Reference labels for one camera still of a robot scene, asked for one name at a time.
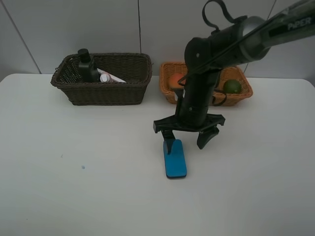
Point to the pink plastic bottle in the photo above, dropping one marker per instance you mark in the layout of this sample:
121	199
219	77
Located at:
105	78

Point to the dark brown wicker basket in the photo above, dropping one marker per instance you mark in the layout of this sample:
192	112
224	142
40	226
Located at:
133	68

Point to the black square bottle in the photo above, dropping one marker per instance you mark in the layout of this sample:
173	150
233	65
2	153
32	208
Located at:
87	67

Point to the white pink-tipped marker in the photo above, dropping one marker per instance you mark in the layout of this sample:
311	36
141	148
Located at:
114	78

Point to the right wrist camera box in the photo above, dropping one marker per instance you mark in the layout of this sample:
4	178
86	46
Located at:
179	93

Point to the orange wicker basket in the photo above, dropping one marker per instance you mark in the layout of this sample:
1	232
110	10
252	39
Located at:
168	69

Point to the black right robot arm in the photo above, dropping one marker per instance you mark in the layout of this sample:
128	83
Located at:
247	39

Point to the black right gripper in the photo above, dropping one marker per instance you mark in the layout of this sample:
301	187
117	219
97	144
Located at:
207	130

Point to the blue whiteboard eraser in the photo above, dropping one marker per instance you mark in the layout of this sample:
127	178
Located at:
175	164

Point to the green whole avocado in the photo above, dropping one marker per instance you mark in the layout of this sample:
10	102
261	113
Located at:
232	86

